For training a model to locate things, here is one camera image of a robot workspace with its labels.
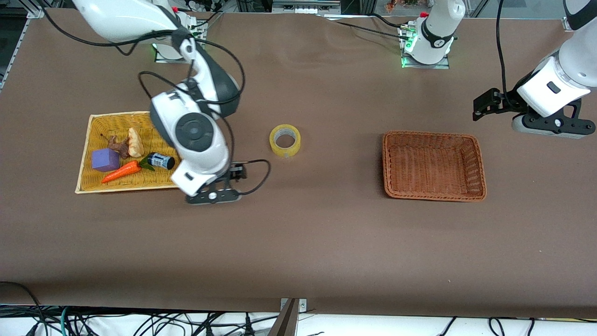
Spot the yellow tape roll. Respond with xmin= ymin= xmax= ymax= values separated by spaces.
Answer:
xmin=269 ymin=124 xmax=301 ymax=158

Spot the black and blue battery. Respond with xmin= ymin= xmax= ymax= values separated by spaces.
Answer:
xmin=147 ymin=152 xmax=175 ymax=171

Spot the yellow woven wicker tray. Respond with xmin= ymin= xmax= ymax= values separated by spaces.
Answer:
xmin=75 ymin=111 xmax=185 ymax=194

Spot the brown woven wicker basket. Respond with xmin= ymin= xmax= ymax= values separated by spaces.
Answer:
xmin=382 ymin=130 xmax=487 ymax=202

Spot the orange toy carrot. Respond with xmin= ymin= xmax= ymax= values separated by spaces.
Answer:
xmin=100 ymin=159 xmax=154 ymax=184

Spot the purple foam cube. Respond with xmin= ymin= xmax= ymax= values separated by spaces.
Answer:
xmin=91 ymin=148 xmax=121 ymax=173

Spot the dark metal bar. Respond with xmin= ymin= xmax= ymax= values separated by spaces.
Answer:
xmin=267 ymin=299 xmax=300 ymax=336

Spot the grey electronics box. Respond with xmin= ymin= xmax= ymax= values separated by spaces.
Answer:
xmin=272 ymin=0 xmax=341 ymax=14

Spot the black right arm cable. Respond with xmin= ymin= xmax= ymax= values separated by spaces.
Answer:
xmin=41 ymin=5 xmax=272 ymax=196

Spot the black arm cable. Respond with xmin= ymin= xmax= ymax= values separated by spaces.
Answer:
xmin=41 ymin=5 xmax=272 ymax=196
xmin=495 ymin=0 xmax=518 ymax=101

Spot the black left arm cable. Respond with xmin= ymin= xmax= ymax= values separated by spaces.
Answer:
xmin=495 ymin=0 xmax=518 ymax=101

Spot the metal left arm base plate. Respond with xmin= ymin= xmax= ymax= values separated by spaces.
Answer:
xmin=399 ymin=26 xmax=451 ymax=70

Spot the black base power cable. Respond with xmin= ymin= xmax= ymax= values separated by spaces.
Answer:
xmin=368 ymin=13 xmax=410 ymax=28
xmin=187 ymin=0 xmax=225 ymax=29
xmin=324 ymin=18 xmax=405 ymax=40

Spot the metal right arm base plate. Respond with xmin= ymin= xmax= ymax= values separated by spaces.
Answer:
xmin=154 ymin=21 xmax=207 ymax=63

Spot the thick black floor cable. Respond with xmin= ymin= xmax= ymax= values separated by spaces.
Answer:
xmin=0 ymin=281 xmax=47 ymax=336

